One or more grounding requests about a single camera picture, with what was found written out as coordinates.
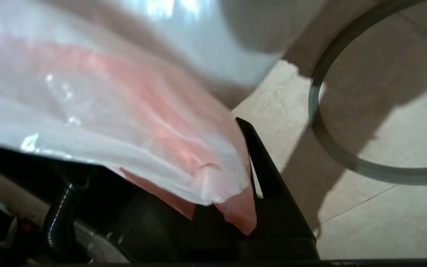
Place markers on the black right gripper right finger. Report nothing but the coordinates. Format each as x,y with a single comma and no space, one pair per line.
276,215

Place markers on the white red plastic bin liner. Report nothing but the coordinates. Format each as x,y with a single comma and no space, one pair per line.
106,111

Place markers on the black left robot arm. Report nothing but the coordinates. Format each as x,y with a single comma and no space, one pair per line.
146,230

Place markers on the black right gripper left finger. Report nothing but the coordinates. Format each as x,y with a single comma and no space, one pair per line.
213,228

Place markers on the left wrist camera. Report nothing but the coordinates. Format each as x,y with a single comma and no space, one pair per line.
98,241

